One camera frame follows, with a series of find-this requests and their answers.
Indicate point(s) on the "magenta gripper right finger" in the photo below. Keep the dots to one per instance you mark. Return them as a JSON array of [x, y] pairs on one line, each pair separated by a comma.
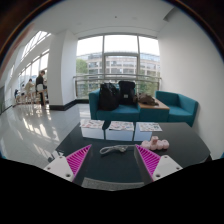
[[152, 166]]

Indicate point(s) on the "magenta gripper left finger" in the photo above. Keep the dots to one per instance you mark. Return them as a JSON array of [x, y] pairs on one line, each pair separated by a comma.
[[67, 167]]

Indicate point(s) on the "pink power strip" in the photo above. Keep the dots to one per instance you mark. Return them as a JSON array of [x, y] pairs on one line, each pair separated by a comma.
[[159, 145]]

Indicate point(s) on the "right paper leaflet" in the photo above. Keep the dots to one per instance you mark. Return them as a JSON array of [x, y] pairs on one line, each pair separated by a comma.
[[149, 127]]

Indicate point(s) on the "left paper leaflet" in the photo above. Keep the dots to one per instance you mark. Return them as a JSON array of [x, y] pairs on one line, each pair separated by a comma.
[[95, 124]]

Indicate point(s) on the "wooden side table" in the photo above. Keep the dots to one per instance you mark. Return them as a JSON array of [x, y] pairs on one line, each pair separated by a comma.
[[157, 113]]

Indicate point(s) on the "teal armchair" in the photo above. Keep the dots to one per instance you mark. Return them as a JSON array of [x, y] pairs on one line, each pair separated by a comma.
[[181, 107]]

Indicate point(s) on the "brown bag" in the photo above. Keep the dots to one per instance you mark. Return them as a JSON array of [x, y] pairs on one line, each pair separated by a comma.
[[144, 99]]

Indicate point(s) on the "large black backpack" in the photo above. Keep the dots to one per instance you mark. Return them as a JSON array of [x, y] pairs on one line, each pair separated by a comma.
[[108, 97]]

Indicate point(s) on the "black backpack with label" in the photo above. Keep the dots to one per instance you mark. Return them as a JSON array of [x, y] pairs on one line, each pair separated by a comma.
[[127, 92]]

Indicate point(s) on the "metal window railing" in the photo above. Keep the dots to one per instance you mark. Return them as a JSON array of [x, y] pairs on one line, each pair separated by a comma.
[[86, 83]]

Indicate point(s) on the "standing person dark jacket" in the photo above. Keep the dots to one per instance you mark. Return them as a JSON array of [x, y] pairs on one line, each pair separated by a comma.
[[40, 85]]

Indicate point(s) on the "seated person light top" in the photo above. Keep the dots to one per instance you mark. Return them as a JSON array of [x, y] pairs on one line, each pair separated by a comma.
[[28, 88]]

